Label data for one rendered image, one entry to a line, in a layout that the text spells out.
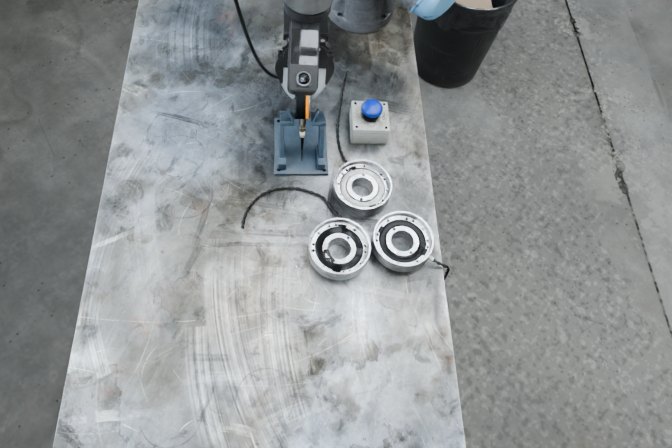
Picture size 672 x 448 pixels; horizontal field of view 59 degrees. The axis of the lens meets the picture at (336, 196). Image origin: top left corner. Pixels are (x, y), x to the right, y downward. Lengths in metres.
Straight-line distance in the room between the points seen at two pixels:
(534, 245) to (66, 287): 1.49
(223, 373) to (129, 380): 0.14
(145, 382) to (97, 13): 1.87
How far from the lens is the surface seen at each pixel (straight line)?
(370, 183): 1.08
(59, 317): 1.94
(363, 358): 0.98
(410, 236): 1.04
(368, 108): 1.12
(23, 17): 2.68
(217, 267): 1.02
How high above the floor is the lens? 1.74
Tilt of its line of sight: 60 degrees down
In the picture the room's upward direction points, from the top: 10 degrees clockwise
